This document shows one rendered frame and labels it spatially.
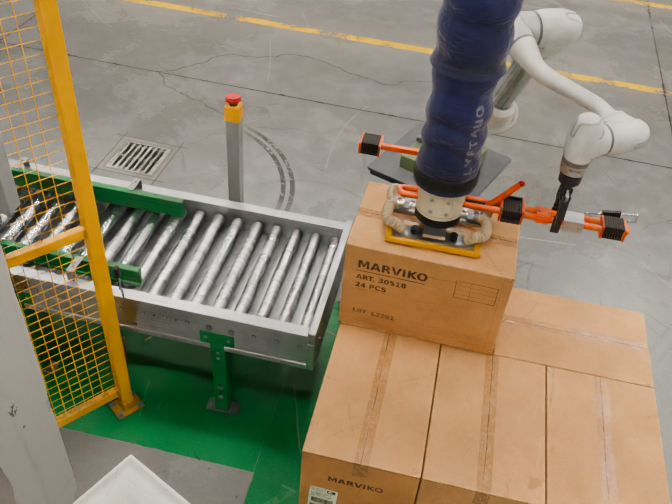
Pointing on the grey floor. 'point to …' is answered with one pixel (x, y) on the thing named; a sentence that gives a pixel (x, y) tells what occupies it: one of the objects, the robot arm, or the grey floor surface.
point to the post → (234, 151)
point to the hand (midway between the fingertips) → (555, 218)
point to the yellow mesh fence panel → (56, 50)
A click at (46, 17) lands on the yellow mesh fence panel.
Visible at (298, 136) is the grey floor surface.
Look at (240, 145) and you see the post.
